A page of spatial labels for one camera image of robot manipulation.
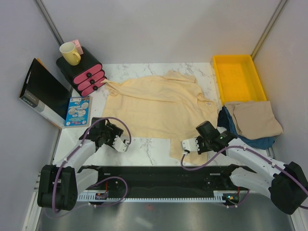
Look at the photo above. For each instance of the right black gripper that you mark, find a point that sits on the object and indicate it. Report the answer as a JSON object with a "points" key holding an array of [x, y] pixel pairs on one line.
{"points": [[198, 138]]}

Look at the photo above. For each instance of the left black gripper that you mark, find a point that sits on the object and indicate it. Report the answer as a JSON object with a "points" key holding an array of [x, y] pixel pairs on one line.
{"points": [[116, 131]]}

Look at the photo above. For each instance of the cream yellow t shirt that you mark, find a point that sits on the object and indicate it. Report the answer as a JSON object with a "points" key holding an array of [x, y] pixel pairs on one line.
{"points": [[163, 107]]}

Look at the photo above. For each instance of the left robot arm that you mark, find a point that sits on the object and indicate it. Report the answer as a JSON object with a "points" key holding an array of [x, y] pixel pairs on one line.
{"points": [[61, 183]]}

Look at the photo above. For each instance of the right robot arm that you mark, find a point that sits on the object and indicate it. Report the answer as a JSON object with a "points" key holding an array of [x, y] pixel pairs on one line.
{"points": [[284, 184]]}

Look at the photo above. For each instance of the folded navy t shirt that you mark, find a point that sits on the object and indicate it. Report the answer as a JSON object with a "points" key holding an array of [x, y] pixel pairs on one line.
{"points": [[225, 120]]}

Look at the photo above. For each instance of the blue picture book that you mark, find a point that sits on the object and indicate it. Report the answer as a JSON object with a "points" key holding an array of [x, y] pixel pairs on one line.
{"points": [[78, 113]]}

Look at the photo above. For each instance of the folded beige t shirt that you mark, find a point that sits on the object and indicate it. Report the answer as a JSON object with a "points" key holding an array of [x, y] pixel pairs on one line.
{"points": [[254, 120]]}

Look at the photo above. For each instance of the folded blue t shirt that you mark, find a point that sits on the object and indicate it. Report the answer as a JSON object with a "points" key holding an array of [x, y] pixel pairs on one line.
{"points": [[261, 143]]}

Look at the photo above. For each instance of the black pink drawer unit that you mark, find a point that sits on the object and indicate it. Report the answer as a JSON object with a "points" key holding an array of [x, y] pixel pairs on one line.
{"points": [[86, 77]]}

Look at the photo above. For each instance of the black cardboard box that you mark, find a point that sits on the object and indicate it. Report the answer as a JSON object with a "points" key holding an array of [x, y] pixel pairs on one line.
{"points": [[45, 94]]}

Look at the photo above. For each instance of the yellow plastic bin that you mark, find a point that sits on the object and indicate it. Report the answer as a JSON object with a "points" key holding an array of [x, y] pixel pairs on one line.
{"points": [[237, 79]]}

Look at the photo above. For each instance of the yellow ceramic mug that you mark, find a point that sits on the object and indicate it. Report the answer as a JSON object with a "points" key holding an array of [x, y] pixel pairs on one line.
{"points": [[70, 53]]}

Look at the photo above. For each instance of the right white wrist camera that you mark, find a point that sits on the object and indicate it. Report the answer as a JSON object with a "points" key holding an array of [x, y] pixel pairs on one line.
{"points": [[190, 145]]}

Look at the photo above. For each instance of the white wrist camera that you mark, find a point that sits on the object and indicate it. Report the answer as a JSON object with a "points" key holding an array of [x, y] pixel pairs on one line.
{"points": [[120, 145], [190, 145]]}

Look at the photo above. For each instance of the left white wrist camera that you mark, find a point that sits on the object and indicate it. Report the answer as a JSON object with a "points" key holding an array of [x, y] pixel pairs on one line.
{"points": [[120, 145]]}

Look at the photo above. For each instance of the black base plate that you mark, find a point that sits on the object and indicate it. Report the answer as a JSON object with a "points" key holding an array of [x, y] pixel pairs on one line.
{"points": [[162, 182]]}

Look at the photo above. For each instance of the right white cable duct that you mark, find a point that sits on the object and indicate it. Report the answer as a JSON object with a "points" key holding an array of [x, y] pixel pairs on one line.
{"points": [[235, 196]]}

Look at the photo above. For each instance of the white cable duct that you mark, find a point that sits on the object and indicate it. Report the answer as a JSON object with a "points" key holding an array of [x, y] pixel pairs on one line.
{"points": [[235, 196], [92, 196]]}

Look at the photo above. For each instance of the left white cable duct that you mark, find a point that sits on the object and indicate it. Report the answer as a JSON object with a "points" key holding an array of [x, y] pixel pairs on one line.
{"points": [[92, 196]]}

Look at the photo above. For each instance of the left corner aluminium post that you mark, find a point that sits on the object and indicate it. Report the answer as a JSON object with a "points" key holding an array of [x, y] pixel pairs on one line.
{"points": [[49, 22]]}

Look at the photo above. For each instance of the corner aluminium post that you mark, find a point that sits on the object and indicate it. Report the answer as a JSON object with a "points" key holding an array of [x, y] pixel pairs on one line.
{"points": [[49, 22], [270, 25]]}

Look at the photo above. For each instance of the right corner aluminium post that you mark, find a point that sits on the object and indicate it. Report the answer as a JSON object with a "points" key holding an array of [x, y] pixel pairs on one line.
{"points": [[270, 25]]}

